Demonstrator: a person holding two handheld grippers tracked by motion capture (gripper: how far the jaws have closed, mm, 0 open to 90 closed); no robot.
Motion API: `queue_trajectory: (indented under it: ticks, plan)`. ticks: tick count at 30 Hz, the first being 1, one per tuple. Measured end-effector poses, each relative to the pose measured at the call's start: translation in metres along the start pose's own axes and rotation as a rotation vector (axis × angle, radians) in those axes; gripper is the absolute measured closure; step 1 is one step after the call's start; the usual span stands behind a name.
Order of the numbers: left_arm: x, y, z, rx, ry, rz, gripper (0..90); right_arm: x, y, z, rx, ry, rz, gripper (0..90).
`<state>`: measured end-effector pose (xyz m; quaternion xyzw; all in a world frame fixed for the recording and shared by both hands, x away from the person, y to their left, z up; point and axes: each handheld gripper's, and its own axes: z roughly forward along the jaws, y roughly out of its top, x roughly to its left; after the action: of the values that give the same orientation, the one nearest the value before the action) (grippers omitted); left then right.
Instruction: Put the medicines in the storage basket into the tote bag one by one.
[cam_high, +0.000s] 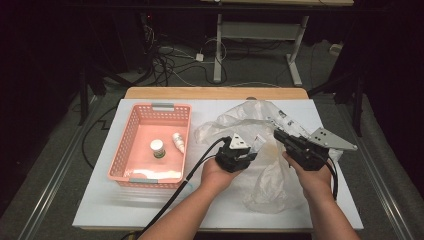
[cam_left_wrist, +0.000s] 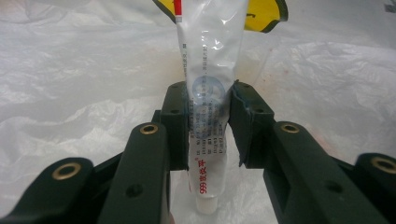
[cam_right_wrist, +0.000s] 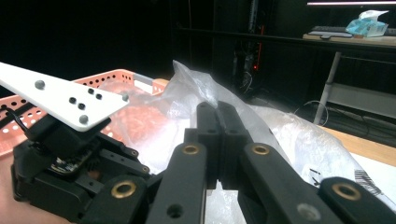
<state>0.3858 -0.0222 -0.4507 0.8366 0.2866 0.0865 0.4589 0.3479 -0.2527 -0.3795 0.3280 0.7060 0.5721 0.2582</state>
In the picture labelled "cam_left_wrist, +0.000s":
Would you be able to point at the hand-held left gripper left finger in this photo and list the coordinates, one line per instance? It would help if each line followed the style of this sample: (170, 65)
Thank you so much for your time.
(149, 174)

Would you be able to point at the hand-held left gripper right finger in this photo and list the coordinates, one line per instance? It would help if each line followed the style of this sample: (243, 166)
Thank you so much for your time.
(299, 174)

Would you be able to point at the clear plastic bag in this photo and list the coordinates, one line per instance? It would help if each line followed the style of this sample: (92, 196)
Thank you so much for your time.
(77, 93)

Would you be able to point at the white ointment tube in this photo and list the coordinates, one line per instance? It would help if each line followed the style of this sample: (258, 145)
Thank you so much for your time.
(208, 56)

